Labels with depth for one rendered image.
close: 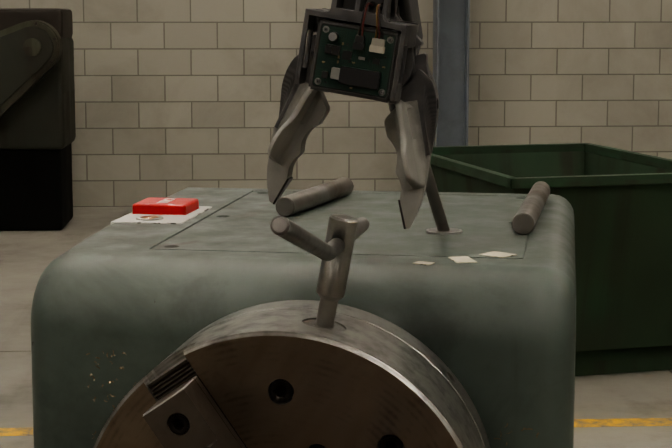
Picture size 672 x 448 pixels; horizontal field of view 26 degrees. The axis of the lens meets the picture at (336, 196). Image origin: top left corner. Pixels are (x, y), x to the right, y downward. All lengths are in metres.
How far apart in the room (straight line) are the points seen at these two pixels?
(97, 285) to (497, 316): 0.35
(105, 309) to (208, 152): 9.89
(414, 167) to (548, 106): 10.33
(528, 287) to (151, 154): 10.00
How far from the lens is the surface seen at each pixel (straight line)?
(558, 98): 11.37
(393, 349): 1.13
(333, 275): 1.10
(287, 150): 1.06
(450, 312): 1.23
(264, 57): 11.12
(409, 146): 1.03
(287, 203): 1.56
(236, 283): 1.27
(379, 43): 0.98
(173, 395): 1.07
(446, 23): 10.98
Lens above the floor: 1.47
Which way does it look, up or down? 7 degrees down
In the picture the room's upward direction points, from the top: straight up
